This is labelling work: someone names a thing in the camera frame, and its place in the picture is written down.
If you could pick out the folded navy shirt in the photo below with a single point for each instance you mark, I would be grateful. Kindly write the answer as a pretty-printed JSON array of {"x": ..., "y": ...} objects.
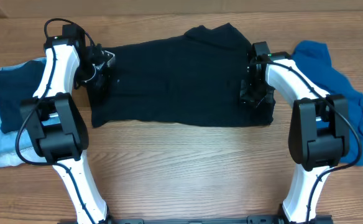
[{"x": 17, "y": 83}]

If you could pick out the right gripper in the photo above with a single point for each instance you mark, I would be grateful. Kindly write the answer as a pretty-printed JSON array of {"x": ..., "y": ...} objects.
[{"x": 253, "y": 94}]

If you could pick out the black t-shirt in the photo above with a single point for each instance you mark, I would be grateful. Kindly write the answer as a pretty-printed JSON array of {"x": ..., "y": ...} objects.
[{"x": 193, "y": 79}]

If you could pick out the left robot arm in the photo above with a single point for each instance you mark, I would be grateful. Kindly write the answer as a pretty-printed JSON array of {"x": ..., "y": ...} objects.
[{"x": 54, "y": 124}]

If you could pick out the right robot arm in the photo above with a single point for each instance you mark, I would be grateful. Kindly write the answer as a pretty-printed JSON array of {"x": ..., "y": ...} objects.
[{"x": 318, "y": 135}]

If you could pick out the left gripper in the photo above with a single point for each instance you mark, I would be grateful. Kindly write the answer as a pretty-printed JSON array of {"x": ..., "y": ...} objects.
[{"x": 99, "y": 82}]

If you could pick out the folded light denim jeans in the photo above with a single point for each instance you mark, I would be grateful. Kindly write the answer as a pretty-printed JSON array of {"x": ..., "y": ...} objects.
[{"x": 11, "y": 159}]

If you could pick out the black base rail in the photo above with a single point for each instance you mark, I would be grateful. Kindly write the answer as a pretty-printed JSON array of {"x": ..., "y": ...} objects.
[{"x": 194, "y": 221}]

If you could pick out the blue t-shirt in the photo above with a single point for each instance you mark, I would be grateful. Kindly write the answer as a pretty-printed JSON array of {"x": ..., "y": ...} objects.
[{"x": 313, "y": 59}]

